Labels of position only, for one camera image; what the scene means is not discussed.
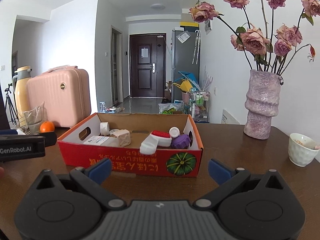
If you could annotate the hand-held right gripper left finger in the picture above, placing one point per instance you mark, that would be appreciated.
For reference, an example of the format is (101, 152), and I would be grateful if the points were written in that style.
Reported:
(100, 171)

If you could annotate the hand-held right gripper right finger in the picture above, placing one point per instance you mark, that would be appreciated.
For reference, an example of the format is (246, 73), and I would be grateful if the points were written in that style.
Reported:
(220, 172)

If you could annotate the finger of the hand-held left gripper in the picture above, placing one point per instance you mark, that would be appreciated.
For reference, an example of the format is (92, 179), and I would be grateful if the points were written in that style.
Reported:
(7, 132)
(50, 139)

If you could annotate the red cardboard box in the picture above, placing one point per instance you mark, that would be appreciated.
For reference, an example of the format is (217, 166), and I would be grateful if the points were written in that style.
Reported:
(125, 160)

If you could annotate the clear cotton swab box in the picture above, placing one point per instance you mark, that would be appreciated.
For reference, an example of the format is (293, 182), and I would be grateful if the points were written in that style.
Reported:
(100, 141)

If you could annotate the cream charger plug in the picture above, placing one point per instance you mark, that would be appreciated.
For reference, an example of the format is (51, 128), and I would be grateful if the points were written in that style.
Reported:
(123, 138)

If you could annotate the white tape roll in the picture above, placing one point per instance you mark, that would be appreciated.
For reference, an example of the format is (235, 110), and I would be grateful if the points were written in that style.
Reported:
(104, 128)

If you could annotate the purple round lid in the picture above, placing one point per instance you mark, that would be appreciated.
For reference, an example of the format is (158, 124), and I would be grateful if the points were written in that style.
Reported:
(181, 142)

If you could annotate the red and white lint brush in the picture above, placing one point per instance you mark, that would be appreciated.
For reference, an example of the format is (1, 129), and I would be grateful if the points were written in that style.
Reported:
(150, 145)

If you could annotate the white ridged bottle cap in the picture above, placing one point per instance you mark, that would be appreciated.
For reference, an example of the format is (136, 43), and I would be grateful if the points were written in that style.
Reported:
(174, 132)

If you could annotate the person's left hand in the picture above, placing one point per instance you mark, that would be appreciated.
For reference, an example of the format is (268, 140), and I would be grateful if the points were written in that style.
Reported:
(1, 172)

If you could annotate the orange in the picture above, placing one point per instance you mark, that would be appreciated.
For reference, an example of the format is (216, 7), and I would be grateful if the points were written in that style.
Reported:
(47, 127)

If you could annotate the glass cup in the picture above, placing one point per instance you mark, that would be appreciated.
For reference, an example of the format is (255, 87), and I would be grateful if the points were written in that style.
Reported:
(35, 122)

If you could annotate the pink suitcase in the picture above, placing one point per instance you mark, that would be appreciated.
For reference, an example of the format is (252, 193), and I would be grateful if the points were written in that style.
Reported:
(60, 100)

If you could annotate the yellow thermos jug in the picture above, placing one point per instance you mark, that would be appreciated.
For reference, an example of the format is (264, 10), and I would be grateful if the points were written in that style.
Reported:
(22, 92)

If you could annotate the black tripod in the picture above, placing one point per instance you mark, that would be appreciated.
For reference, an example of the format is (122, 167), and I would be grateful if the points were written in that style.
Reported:
(8, 89)

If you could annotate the white board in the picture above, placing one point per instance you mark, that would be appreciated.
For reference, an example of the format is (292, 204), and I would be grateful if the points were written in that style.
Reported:
(230, 117)

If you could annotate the metal storage rack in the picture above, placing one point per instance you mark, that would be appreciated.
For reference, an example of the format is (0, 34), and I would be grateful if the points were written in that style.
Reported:
(200, 102)

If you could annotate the clear plastic bag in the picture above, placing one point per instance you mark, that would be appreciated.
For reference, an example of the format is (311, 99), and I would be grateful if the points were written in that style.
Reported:
(177, 107)

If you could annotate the purple ceramic vase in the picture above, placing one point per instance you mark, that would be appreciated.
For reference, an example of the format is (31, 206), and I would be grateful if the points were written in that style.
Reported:
(261, 105)

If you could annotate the green bag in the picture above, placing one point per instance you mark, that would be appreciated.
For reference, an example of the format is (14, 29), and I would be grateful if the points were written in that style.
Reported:
(168, 111)

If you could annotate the white ceramic cup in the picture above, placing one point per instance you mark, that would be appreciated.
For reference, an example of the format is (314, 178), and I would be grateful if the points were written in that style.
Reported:
(300, 153)

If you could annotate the pink bucket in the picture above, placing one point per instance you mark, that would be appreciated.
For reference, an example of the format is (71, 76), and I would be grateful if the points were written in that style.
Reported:
(185, 97)

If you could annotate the dark shoes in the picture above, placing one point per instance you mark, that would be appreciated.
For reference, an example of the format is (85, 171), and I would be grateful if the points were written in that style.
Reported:
(165, 101)

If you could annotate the yellow dustpan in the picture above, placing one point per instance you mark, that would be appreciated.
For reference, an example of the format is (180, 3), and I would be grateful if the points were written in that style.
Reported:
(185, 85)

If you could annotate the brown cardboard box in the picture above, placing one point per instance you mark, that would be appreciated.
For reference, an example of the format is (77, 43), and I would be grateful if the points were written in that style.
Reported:
(168, 91)

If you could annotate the blue plastic hangers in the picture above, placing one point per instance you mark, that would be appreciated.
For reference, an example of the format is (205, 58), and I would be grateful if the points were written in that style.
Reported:
(191, 76)

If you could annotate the dark brown entrance door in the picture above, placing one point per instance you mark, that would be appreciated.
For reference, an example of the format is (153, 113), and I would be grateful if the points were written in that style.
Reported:
(145, 80)

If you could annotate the grey refrigerator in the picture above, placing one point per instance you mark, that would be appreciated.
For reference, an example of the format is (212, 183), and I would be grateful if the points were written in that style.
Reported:
(185, 65)

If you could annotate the white folded umbrella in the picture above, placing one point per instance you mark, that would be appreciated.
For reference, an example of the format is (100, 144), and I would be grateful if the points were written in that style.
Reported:
(196, 47)

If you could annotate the dried pink rose bouquet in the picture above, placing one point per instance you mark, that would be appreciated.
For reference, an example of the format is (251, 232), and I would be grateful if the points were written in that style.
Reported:
(255, 40)

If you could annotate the white electrical panel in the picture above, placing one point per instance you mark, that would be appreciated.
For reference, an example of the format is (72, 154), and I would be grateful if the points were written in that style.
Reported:
(208, 27)

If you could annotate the yellow and black box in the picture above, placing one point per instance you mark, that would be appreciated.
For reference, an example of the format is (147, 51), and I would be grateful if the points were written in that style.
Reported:
(189, 25)

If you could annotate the ceiling lamp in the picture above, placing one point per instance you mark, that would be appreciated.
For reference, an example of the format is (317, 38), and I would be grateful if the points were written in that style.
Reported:
(158, 6)

